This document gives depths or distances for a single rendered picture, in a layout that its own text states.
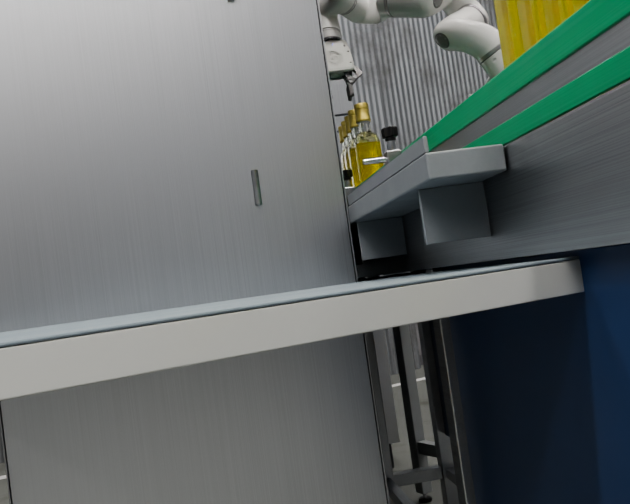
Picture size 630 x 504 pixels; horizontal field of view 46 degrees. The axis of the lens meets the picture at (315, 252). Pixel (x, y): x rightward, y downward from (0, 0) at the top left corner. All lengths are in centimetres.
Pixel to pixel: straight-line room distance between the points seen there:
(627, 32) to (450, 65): 597
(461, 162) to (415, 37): 567
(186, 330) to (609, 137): 37
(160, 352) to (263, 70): 84
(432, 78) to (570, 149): 576
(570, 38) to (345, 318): 33
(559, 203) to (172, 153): 72
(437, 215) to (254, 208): 45
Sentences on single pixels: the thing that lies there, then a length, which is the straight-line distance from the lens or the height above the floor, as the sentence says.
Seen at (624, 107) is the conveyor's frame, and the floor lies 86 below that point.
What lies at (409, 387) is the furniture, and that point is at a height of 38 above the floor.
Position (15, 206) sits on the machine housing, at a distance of 129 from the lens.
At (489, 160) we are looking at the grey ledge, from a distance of 83.
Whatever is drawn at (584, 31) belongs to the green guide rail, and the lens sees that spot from 71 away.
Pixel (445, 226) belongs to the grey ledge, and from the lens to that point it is 88.
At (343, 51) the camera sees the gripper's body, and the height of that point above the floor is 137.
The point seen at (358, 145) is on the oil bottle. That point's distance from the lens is 175.
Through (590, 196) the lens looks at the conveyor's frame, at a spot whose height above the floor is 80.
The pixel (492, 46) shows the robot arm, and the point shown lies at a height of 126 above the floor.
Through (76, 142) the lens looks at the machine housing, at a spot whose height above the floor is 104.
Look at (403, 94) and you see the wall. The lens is 622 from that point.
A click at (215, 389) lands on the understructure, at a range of 125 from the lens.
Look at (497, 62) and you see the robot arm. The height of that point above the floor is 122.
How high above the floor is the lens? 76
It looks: 2 degrees up
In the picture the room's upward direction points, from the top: 8 degrees counter-clockwise
